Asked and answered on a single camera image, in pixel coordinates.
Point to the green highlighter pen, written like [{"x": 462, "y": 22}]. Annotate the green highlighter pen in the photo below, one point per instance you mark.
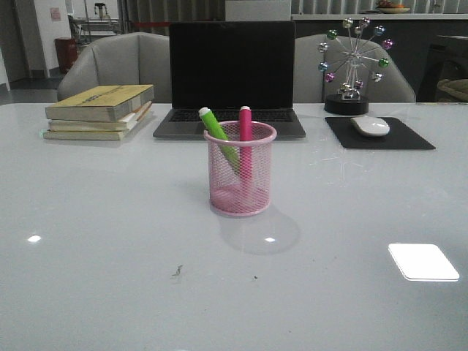
[{"x": 215, "y": 130}]

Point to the grey armchair left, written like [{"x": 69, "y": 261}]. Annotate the grey armchair left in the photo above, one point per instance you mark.
[{"x": 135, "y": 58}]

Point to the grey armchair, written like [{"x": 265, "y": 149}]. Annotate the grey armchair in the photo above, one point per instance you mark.
[
  {"x": 319, "y": 71},
  {"x": 135, "y": 58}
]

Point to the pink mesh pen holder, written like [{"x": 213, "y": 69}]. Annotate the pink mesh pen holder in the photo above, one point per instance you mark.
[{"x": 229, "y": 193}]

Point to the cream book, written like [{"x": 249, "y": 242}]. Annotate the cream book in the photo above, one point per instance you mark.
[
  {"x": 127, "y": 122},
  {"x": 86, "y": 135}
]

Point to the black mouse pad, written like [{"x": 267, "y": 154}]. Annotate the black mouse pad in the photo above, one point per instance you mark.
[{"x": 400, "y": 136}]

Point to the pink highlighter pen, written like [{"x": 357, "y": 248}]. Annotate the pink highlighter pen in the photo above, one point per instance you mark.
[{"x": 245, "y": 135}]

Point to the bottom cream book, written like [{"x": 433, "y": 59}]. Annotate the bottom cream book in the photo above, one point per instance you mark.
[{"x": 86, "y": 135}]

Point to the white computer mouse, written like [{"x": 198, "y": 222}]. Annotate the white computer mouse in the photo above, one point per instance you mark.
[{"x": 370, "y": 126}]

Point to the red bin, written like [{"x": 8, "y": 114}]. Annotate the red bin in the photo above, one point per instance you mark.
[{"x": 67, "y": 53}]

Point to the middle cream book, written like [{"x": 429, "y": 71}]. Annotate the middle cream book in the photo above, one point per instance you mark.
[{"x": 127, "y": 122}]

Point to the fruit bowl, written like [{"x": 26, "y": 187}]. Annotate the fruit bowl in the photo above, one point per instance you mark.
[{"x": 389, "y": 7}]

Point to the yellow top book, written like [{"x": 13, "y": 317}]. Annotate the yellow top book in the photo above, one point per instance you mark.
[{"x": 101, "y": 103}]

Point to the grey armchair right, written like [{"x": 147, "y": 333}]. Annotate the grey armchair right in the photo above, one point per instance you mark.
[{"x": 319, "y": 71}]

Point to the ferris wheel desk toy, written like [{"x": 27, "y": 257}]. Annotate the ferris wheel desk toy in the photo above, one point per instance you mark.
[{"x": 348, "y": 100}]

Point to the grey open laptop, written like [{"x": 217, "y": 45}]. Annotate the grey open laptop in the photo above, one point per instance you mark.
[{"x": 225, "y": 65}]

